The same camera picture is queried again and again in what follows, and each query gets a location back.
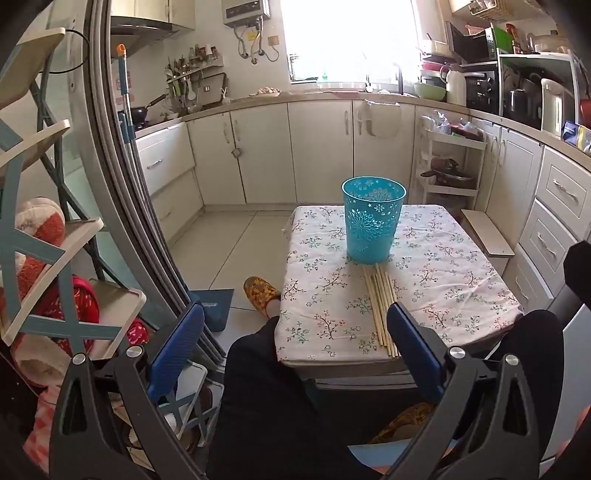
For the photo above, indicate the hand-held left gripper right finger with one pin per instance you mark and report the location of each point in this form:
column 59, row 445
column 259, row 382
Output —
column 413, row 350

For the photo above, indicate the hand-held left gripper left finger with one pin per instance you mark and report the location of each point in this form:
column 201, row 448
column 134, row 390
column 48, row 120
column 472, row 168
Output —
column 178, row 350

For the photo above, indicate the bundle of wooden chopsticks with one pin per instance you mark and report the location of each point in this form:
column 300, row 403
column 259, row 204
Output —
column 381, row 314

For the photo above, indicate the blue perforated plastic basket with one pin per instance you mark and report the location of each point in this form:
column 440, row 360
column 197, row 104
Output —
column 374, row 221

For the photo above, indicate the blue dustpan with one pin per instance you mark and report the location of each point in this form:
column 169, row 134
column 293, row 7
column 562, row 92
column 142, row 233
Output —
column 214, row 307

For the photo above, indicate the low grey table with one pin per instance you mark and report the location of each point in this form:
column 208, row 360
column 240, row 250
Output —
column 351, row 371

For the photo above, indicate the floral tablecloth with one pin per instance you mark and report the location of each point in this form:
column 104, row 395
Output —
column 438, row 286

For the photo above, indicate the yellow patterned slipper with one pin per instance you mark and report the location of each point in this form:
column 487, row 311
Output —
column 401, row 420
column 261, row 293

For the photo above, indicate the white cabinets with drawers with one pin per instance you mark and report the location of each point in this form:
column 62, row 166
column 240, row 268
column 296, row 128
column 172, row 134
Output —
column 549, row 203

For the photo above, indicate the beige wooden stool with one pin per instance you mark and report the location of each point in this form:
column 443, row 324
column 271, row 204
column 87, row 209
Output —
column 489, row 235

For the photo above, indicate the person's left leg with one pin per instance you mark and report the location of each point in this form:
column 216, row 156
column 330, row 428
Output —
column 277, row 415

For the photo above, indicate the blue box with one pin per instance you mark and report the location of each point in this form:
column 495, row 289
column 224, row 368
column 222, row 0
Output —
column 575, row 134

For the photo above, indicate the pink checked cloth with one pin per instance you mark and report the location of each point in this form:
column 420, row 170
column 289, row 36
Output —
column 39, row 429

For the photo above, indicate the dark pot with lid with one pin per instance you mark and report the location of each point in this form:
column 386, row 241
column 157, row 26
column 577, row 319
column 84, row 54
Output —
column 448, row 174

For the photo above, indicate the white electric kettle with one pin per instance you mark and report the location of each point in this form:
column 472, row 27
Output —
column 551, row 108

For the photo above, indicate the teal and beige folding shelf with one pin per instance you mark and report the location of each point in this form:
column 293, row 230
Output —
column 34, row 249

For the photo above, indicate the white cabinets under stove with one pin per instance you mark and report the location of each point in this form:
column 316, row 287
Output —
column 166, row 175

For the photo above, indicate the dark metal kettle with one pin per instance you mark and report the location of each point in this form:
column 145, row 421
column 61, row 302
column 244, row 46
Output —
column 521, row 104

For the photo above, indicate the red and white plush toy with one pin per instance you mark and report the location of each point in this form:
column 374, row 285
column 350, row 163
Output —
column 39, row 226

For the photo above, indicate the white storage cart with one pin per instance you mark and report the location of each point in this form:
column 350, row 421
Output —
column 427, row 152

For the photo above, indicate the black countertop appliance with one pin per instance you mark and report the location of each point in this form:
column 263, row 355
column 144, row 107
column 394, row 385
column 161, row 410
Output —
column 482, row 92

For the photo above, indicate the white counter shelf rack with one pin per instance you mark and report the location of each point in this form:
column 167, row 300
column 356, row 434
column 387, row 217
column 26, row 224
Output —
column 531, row 57

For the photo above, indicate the white thermos jug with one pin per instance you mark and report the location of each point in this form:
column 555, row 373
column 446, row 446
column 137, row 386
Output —
column 455, row 87

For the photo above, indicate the white cabinets under window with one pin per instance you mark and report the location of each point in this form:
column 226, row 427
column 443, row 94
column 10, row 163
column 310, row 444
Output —
column 300, row 152

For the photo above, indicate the white door-hung bag holder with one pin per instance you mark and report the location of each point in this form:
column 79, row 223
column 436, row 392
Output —
column 381, row 120

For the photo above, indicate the green bowl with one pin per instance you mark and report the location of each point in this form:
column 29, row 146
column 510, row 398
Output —
column 429, row 92

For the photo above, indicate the black wok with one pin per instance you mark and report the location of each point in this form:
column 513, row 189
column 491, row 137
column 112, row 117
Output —
column 141, row 115

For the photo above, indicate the green box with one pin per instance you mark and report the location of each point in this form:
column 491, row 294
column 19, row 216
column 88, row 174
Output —
column 501, row 39

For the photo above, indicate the black microwave oven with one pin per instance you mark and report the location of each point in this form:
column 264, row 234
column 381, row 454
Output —
column 473, row 44

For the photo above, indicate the sink faucet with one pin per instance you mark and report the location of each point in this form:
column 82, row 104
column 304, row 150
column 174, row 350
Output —
column 400, row 78

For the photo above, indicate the plate of food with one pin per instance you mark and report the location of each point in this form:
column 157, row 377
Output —
column 265, row 92

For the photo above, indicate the mop with orange tip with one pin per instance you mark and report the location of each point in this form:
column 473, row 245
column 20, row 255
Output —
column 123, row 83

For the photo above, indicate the kitchen window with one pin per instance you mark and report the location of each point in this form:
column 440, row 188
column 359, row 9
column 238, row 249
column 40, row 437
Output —
column 351, row 41

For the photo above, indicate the range hood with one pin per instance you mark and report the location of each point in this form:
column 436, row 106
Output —
column 143, row 30

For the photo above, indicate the white upper cabinets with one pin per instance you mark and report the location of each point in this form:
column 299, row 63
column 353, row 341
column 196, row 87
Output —
column 152, row 9

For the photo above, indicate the grey sliding door frame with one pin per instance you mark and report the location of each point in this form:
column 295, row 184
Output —
column 115, row 207

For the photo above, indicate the wall utensil rack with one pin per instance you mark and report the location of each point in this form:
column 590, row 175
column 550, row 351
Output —
column 189, row 78

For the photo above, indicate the wall socket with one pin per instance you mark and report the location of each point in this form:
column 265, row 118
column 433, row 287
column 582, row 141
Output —
column 273, row 40

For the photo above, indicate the wall water heater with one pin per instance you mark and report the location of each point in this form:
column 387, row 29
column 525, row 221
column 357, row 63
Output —
column 244, row 10

